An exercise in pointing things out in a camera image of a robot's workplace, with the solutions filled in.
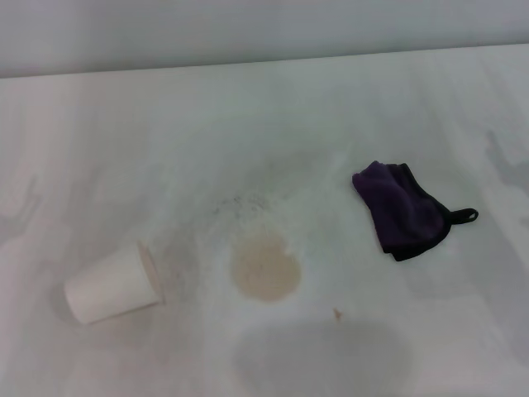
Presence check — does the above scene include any purple rag with black trim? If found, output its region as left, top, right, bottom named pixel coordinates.
left=351, top=160, right=479, bottom=263

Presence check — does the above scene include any white paper cup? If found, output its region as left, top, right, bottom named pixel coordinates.
left=64, top=241, right=166, bottom=326

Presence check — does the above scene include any brown water stain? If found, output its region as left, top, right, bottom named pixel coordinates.
left=230, top=232, right=303, bottom=301

